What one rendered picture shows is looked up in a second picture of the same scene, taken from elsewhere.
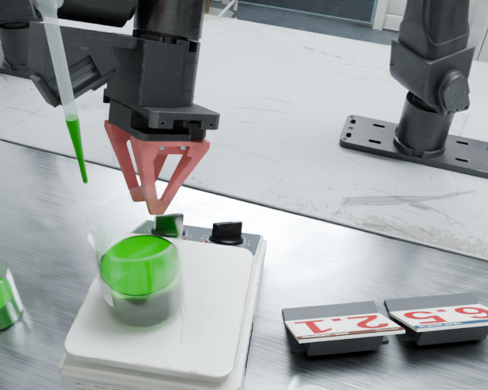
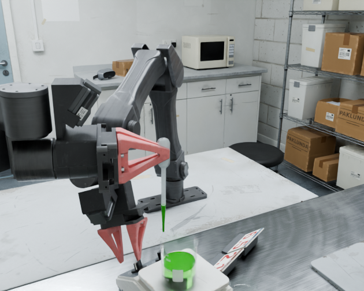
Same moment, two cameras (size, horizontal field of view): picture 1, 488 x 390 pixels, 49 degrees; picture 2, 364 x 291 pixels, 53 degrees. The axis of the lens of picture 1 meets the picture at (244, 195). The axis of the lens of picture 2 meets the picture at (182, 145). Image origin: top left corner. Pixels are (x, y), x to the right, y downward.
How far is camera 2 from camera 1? 45 cm
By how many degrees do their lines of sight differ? 43
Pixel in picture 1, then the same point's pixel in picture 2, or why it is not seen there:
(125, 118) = (119, 220)
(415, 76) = (170, 168)
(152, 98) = (131, 205)
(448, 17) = (175, 142)
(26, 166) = not seen: outside the picture
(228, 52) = (47, 200)
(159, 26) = not seen: hidden behind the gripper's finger
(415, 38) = not seen: hidden behind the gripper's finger
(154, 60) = (127, 189)
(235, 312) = (208, 265)
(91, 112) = (11, 259)
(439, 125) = (181, 185)
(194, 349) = (212, 281)
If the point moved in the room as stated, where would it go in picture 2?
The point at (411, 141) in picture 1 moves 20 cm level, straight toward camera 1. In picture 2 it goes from (173, 196) to (206, 233)
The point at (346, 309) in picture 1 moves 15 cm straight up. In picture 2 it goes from (215, 260) to (217, 200)
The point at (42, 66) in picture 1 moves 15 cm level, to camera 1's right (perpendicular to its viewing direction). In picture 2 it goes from (103, 205) to (171, 178)
